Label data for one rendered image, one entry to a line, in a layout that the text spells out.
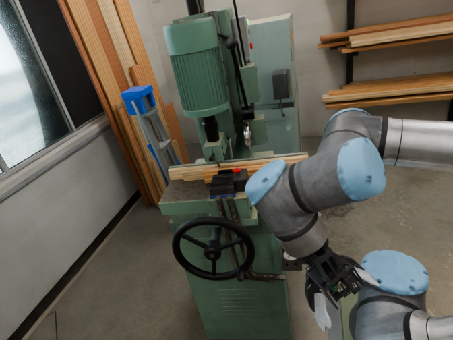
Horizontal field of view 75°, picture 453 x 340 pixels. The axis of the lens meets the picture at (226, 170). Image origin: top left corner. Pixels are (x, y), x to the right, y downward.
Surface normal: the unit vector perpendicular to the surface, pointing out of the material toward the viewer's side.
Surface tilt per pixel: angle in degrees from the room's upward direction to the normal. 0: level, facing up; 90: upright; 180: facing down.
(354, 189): 95
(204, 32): 90
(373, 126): 30
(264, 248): 90
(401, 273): 4
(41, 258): 90
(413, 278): 4
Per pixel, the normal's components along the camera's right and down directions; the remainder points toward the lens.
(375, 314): -0.57, -0.79
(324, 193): -0.44, 0.46
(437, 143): -0.39, -0.01
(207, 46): 0.56, 0.31
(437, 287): -0.18, -0.86
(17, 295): 0.96, -0.03
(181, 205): -0.11, 0.50
